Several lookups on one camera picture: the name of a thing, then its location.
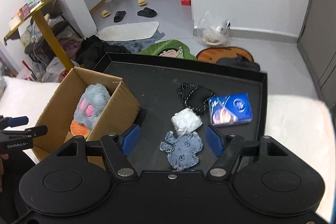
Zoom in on brown cardboard box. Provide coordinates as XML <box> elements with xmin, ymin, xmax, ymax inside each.
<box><xmin>32</xmin><ymin>67</ymin><xmax>140</xmax><ymax>160</ymax></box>

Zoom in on blue tissue pack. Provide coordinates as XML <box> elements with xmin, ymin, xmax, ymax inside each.
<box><xmin>209</xmin><ymin>93</ymin><xmax>253</xmax><ymax>127</ymax></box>

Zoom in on plush hamburger toy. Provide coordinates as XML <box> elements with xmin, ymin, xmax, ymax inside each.
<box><xmin>70</xmin><ymin>119</ymin><xmax>90</xmax><ymax>138</ymax></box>

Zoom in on blue-grey plush toy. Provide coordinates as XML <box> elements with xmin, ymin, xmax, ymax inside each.
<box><xmin>159</xmin><ymin>131</ymin><xmax>203</xmax><ymax>170</ymax></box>

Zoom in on white soft pouch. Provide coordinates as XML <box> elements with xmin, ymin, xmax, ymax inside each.
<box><xmin>171</xmin><ymin>108</ymin><xmax>203</xmax><ymax>136</ymax></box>

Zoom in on grey plush paw glove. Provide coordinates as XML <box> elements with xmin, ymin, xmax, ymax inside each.
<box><xmin>73</xmin><ymin>84</ymin><xmax>111</xmax><ymax>131</ymax></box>

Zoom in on black stitched plush toy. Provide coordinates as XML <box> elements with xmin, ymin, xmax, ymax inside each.
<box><xmin>177</xmin><ymin>83</ymin><xmax>216</xmax><ymax>115</ymax></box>

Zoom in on person left hand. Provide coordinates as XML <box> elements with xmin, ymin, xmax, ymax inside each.
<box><xmin>0</xmin><ymin>158</ymin><xmax>4</xmax><ymax>193</ymax></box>

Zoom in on black shallow tray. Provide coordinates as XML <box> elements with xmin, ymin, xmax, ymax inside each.
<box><xmin>94</xmin><ymin>53</ymin><xmax>268</xmax><ymax>172</ymax></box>

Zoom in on white fluffy blanket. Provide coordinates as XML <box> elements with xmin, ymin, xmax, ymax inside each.
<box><xmin>1</xmin><ymin>76</ymin><xmax>335</xmax><ymax>222</ymax></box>

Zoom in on black shoes on rug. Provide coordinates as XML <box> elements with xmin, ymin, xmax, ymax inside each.
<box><xmin>216</xmin><ymin>55</ymin><xmax>261</xmax><ymax>72</ymax></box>

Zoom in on orange round rug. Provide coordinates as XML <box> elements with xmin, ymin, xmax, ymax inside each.
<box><xmin>196</xmin><ymin>47</ymin><xmax>254</xmax><ymax>63</ymax></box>

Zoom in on black clothes pile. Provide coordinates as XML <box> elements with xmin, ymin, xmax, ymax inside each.
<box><xmin>75</xmin><ymin>35</ymin><xmax>131</xmax><ymax>69</ymax></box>

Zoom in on blue-grey shaggy rug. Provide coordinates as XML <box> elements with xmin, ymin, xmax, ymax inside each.
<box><xmin>106</xmin><ymin>30</ymin><xmax>165</xmax><ymax>53</ymax></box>

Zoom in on yellow round side table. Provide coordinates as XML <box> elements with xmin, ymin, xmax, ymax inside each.
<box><xmin>3</xmin><ymin>0</ymin><xmax>74</xmax><ymax>72</ymax></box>

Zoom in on green cartoon leaf rug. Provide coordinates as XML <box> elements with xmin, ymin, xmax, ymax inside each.
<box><xmin>138</xmin><ymin>40</ymin><xmax>197</xmax><ymax>60</ymax></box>

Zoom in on clear plastic bag with bowl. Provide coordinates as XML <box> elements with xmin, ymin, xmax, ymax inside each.
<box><xmin>197</xmin><ymin>11</ymin><xmax>231</xmax><ymax>47</ymax></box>

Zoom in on cream floor mat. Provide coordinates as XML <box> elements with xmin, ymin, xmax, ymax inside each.
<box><xmin>98</xmin><ymin>22</ymin><xmax>159</xmax><ymax>42</ymax></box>

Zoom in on black slipper left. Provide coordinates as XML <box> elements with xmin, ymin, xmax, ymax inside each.
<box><xmin>113</xmin><ymin>10</ymin><xmax>126</xmax><ymax>23</ymax></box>

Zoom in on yellow slipper left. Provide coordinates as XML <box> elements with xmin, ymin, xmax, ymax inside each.
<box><xmin>100</xmin><ymin>10</ymin><xmax>110</xmax><ymax>18</ymax></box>

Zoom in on grey wardrobe cabinet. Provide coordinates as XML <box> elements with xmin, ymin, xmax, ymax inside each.
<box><xmin>298</xmin><ymin>0</ymin><xmax>335</xmax><ymax>108</ymax></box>

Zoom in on yellow slipper near door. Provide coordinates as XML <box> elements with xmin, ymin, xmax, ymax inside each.
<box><xmin>138</xmin><ymin>0</ymin><xmax>147</xmax><ymax>7</ymax></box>

